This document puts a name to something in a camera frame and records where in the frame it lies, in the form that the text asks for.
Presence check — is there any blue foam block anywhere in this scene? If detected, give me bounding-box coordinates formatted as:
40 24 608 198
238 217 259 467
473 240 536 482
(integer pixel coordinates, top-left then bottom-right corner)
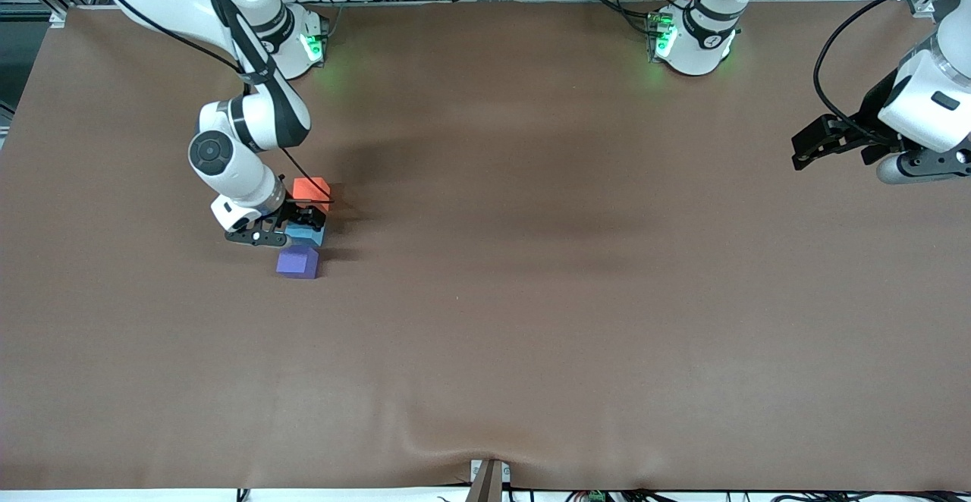
287 221 325 249

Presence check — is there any orange foam block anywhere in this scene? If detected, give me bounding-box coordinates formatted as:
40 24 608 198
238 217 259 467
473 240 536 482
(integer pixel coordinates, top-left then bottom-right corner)
292 177 332 213

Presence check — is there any purple foam block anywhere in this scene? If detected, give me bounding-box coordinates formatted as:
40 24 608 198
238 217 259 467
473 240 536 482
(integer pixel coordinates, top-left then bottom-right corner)
276 245 320 280

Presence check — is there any brown table mat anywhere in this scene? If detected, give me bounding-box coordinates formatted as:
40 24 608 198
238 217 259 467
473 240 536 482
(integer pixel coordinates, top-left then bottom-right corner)
0 0 971 491

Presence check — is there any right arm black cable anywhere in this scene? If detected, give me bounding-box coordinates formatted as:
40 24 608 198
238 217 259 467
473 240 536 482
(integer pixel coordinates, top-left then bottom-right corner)
83 0 335 206

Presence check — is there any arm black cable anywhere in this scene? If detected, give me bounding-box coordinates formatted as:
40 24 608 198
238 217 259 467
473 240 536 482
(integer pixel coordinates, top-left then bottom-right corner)
83 0 335 206
813 0 949 146

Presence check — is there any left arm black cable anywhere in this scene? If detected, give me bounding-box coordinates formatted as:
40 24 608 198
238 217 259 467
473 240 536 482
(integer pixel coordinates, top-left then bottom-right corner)
813 0 949 146

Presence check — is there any brown strap clamp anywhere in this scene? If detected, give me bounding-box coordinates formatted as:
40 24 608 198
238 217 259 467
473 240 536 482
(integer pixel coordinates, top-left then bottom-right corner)
467 458 511 502

